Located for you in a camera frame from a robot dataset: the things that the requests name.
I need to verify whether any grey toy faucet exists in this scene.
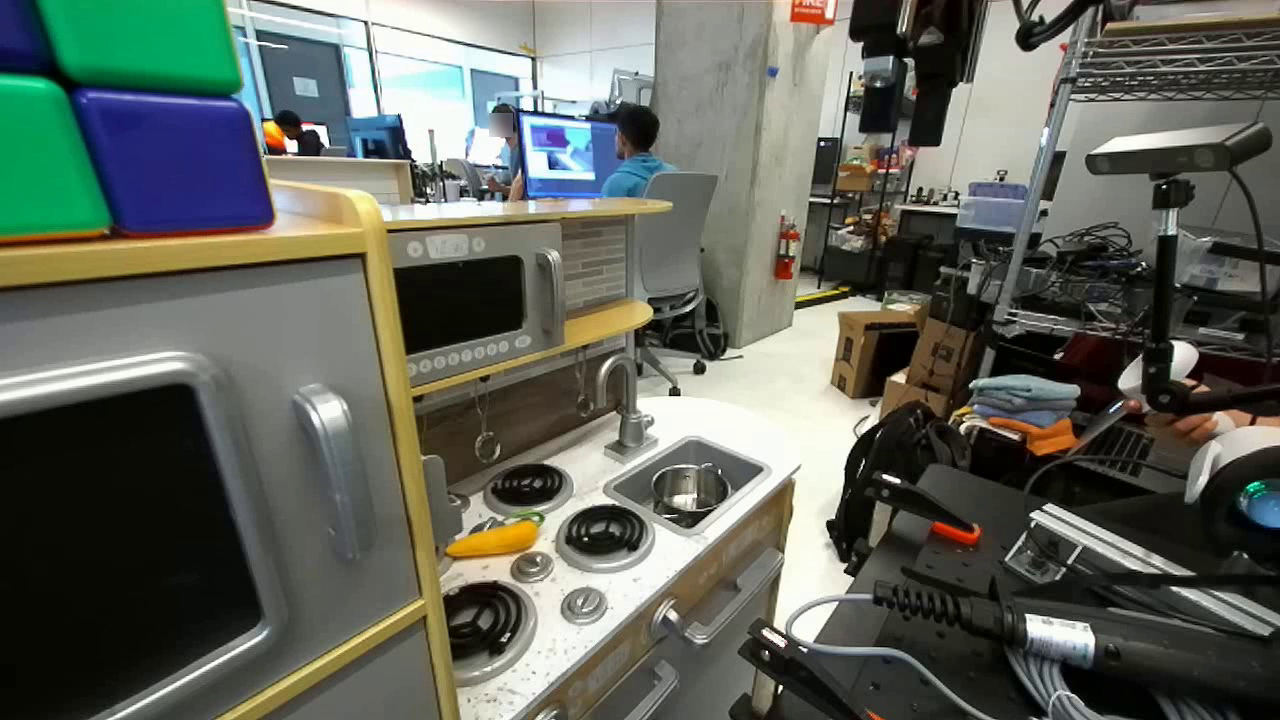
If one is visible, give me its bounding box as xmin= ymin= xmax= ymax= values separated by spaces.
xmin=595 ymin=351 xmax=650 ymax=459

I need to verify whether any steel pot in sink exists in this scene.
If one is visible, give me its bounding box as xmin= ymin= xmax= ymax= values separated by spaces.
xmin=650 ymin=464 xmax=727 ymax=522

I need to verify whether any black stove burner back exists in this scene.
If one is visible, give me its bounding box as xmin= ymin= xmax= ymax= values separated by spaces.
xmin=485 ymin=464 xmax=571 ymax=513

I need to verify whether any black stove burner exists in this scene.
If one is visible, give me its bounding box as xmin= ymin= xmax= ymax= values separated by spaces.
xmin=555 ymin=506 xmax=655 ymax=573
xmin=444 ymin=581 xmax=537 ymax=685
xmin=485 ymin=464 xmax=571 ymax=513

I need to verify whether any black stove burner middle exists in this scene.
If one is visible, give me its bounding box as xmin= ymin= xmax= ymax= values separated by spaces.
xmin=555 ymin=506 xmax=655 ymax=573

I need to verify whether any toy microwave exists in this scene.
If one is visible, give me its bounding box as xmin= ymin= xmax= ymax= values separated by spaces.
xmin=386 ymin=226 xmax=565 ymax=385

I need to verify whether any toy kitchen unit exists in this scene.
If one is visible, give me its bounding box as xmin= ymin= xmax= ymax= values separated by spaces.
xmin=0 ymin=186 xmax=795 ymax=720

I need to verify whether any black stove burner front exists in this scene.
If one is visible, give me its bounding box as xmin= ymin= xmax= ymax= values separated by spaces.
xmin=444 ymin=581 xmax=537 ymax=685

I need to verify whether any grey office chair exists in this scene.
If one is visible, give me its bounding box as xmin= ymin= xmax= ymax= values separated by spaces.
xmin=637 ymin=173 xmax=716 ymax=392

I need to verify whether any red fire extinguisher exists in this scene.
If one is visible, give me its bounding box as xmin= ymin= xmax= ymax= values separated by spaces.
xmin=771 ymin=218 xmax=803 ymax=281

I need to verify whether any computer monitor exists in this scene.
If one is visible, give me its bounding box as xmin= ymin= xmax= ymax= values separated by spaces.
xmin=520 ymin=114 xmax=615 ymax=202

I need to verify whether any person in blue shirt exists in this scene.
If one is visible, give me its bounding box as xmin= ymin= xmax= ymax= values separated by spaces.
xmin=604 ymin=105 xmax=664 ymax=196

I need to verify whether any cardboard box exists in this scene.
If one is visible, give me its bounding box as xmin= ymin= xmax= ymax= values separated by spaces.
xmin=907 ymin=320 xmax=982 ymax=397

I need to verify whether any black clamp near kitchen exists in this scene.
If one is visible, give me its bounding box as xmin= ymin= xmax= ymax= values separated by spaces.
xmin=740 ymin=621 xmax=876 ymax=720

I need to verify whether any blue foam block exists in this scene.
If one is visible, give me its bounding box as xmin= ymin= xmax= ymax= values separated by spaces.
xmin=73 ymin=90 xmax=274 ymax=237

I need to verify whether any green foam block top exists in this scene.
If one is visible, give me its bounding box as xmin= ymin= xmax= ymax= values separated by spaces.
xmin=35 ymin=0 xmax=240 ymax=95

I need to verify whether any green foam block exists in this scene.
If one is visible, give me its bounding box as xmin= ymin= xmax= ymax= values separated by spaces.
xmin=0 ymin=76 xmax=110 ymax=241
xmin=35 ymin=0 xmax=240 ymax=95

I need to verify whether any orange handled clamp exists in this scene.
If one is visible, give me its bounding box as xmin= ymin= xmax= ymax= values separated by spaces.
xmin=869 ymin=471 xmax=982 ymax=547

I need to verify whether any grey cable bundle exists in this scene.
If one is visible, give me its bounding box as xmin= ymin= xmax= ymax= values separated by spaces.
xmin=1004 ymin=646 xmax=1253 ymax=720

